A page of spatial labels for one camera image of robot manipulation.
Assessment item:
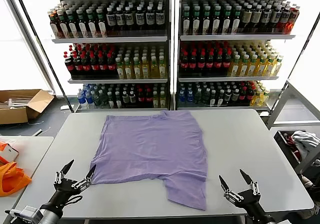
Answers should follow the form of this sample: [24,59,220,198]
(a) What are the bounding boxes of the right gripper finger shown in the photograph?
[218,174,244,203]
[239,168,262,198]

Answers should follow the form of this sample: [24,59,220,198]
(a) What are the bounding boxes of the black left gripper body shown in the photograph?
[46,178,85,211]

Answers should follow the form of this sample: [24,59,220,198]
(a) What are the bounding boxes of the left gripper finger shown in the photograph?
[71,164,97,190]
[53,159,75,185]

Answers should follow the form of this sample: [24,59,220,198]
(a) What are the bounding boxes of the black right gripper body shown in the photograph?
[236,188,276,224]

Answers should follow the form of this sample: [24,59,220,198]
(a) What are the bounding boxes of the purple t-shirt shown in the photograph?
[89,110,209,212]

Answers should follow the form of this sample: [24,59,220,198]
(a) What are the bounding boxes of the black plastic crate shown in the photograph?
[273,130,320,167]

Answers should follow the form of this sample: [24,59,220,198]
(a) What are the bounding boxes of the orange fabric bag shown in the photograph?
[0,161,33,194]

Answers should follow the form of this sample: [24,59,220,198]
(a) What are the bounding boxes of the red crumpled garment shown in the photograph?
[282,132,301,160]

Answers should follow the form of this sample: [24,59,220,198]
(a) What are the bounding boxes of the small white box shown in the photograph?
[0,143,20,163]

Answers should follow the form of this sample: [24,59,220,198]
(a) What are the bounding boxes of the white crumpled garment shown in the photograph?
[291,130,320,160]

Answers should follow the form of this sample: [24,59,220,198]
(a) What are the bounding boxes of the open cardboard box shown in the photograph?
[0,88,55,125]

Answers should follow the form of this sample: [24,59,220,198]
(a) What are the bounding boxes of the green label water bottle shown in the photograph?
[92,90,102,108]
[201,88,211,105]
[194,88,203,105]
[99,90,108,108]

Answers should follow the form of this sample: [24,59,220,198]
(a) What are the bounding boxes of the yellow juice bottle green cap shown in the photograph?
[238,54,250,77]
[115,56,125,80]
[256,53,268,77]
[124,56,133,80]
[149,55,160,79]
[228,54,241,77]
[272,55,285,76]
[259,89,271,107]
[250,88,262,107]
[247,54,258,77]
[152,90,160,108]
[141,55,150,79]
[264,53,276,77]
[158,55,167,79]
[132,56,142,80]
[159,90,167,108]

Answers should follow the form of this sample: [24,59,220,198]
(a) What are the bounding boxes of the red cap cola bottle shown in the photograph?
[205,50,215,72]
[238,86,247,102]
[145,88,154,105]
[64,50,76,76]
[106,52,117,75]
[89,53,100,75]
[137,88,146,105]
[179,50,189,72]
[97,53,108,75]
[196,50,207,72]
[246,86,255,102]
[80,53,91,75]
[188,50,198,72]
[214,49,224,72]
[72,53,83,76]
[222,49,232,72]

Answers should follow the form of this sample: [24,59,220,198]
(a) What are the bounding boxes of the grey metal shelf rack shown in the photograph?
[32,0,176,114]
[174,0,297,114]

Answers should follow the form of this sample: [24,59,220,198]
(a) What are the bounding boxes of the green cap white label bottle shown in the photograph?
[221,5,233,35]
[191,5,202,35]
[211,5,223,35]
[96,7,108,38]
[66,8,79,38]
[86,8,98,38]
[56,9,69,39]
[76,8,88,38]
[181,6,192,35]
[231,5,242,34]
[201,5,212,35]

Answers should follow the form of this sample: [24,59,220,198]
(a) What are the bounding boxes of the dark drink bottle grey label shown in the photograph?
[155,5,166,34]
[115,6,126,34]
[279,5,291,33]
[261,5,273,33]
[145,5,155,34]
[124,6,135,34]
[105,6,117,35]
[135,5,146,34]
[270,5,282,33]

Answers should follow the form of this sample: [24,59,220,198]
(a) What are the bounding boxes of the dark bottle beige label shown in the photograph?
[251,4,263,34]
[241,4,253,34]

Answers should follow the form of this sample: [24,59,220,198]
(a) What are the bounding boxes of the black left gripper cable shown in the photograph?
[62,194,84,207]

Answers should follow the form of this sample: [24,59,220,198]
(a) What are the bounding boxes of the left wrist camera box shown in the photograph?
[4,205,42,222]

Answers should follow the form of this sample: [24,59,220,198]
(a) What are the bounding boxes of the grey metal cart frame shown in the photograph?
[266,78,320,176]

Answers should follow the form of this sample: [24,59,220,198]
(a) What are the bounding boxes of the dark slanted window post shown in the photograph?
[11,0,72,112]

